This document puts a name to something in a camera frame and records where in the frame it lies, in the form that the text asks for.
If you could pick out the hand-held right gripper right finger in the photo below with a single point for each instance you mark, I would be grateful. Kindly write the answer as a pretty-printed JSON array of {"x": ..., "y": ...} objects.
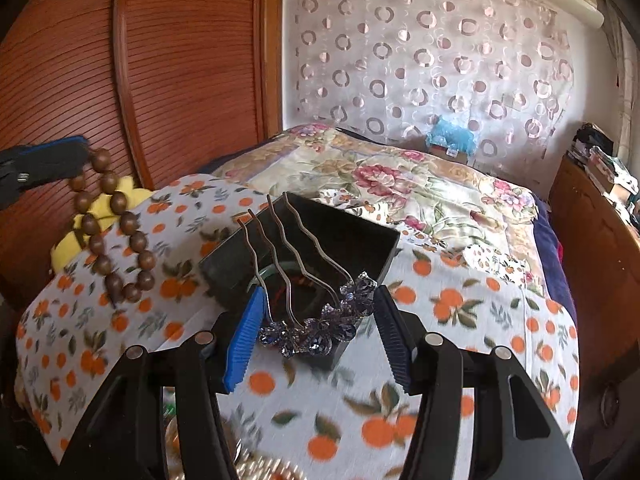
[{"x": 392, "y": 342}]

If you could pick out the green bangle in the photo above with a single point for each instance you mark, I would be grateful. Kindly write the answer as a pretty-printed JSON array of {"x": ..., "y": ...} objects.
[{"x": 266, "y": 270}]

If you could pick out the gold bead jewelry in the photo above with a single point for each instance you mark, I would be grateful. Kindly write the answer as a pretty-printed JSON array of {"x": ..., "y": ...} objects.
[{"x": 260, "y": 470}]

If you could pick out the pile of clutter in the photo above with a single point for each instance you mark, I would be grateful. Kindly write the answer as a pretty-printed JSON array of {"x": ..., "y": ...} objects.
[{"x": 605, "y": 160}]

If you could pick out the purple crystal hair comb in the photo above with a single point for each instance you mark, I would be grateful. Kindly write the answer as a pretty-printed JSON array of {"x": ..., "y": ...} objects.
[{"x": 305, "y": 335}]

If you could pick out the circle pattern sheer curtain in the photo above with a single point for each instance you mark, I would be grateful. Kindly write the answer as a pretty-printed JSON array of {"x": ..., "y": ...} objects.
[{"x": 400, "y": 60}]

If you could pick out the orange fruit print cloth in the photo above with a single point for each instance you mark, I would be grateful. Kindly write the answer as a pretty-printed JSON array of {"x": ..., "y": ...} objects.
[{"x": 325, "y": 410}]

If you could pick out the wooden wardrobe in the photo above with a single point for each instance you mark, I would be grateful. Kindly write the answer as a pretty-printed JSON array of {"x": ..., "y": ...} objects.
[{"x": 200, "y": 60}]

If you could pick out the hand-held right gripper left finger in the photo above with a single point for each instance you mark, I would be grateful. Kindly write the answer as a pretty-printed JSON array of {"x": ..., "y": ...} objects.
[{"x": 244, "y": 342}]

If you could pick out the teal fluffy toy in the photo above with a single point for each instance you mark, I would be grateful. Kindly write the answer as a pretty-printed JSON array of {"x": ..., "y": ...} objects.
[{"x": 450, "y": 132}]

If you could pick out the black jewelry box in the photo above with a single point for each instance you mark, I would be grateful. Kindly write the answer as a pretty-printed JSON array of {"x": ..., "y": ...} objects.
[{"x": 350, "y": 245}]

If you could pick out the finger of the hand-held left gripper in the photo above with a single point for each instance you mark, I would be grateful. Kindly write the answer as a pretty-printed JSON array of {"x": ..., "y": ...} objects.
[{"x": 45, "y": 162}]

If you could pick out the floral quilt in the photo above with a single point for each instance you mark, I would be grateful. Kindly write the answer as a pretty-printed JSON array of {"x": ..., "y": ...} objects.
[{"x": 400, "y": 185}]

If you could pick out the wooden side cabinet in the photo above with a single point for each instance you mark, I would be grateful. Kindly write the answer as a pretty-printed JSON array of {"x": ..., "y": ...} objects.
[{"x": 590, "y": 260}]

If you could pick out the dark blue blanket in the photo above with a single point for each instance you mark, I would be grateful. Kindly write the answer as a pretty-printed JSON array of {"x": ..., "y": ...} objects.
[{"x": 552, "y": 260}]

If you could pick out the yellow plush toy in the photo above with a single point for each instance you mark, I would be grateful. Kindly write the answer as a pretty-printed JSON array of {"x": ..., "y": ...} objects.
[{"x": 65, "y": 252}]

